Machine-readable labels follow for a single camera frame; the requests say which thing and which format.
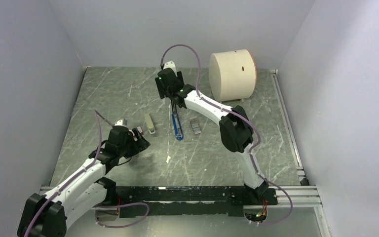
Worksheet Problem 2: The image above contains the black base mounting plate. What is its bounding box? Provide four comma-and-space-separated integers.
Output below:
84, 185, 278, 218

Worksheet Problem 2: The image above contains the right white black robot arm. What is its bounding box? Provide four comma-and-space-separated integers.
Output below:
155, 68, 269, 204

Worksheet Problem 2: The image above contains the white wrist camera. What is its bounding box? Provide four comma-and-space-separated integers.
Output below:
163, 61, 177, 75
114, 118, 127, 127

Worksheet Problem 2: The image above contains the red white staple box sleeve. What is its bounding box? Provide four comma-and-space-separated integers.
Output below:
136, 126, 144, 135

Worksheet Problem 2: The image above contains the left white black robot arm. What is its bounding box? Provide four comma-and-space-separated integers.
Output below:
17, 125, 151, 237

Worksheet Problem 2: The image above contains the beige white small stapler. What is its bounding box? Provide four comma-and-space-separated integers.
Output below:
144, 113, 155, 134

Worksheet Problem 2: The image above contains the cream cylindrical drum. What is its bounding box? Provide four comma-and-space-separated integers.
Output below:
209, 49, 257, 102

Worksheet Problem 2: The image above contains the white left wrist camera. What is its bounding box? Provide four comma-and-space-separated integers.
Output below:
114, 118, 127, 127

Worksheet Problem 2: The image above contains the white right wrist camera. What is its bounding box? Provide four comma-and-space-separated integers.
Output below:
163, 61, 177, 75

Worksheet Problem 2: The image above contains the aluminium rail frame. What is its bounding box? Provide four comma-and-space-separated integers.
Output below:
24, 69, 332, 237

